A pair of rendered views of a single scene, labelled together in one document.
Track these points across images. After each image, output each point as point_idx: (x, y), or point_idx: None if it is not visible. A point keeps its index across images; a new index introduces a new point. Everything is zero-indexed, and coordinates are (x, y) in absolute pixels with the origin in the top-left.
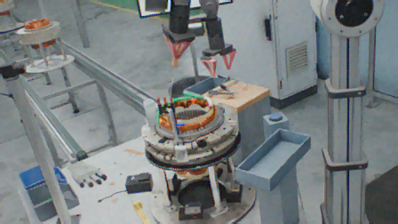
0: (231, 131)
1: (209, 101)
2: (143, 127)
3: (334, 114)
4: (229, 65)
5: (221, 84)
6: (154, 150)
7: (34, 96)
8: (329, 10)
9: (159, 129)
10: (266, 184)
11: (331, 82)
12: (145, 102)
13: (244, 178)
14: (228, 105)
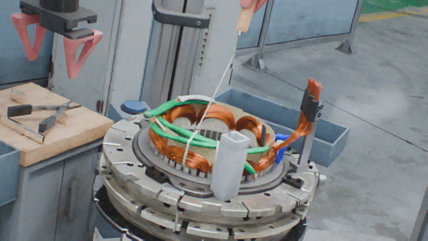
0: None
1: (203, 97)
2: (234, 208)
3: (200, 52)
4: (38, 48)
5: (16, 107)
6: (289, 218)
7: None
8: None
9: (253, 183)
10: (345, 139)
11: (188, 7)
12: (242, 140)
13: (335, 152)
14: (97, 126)
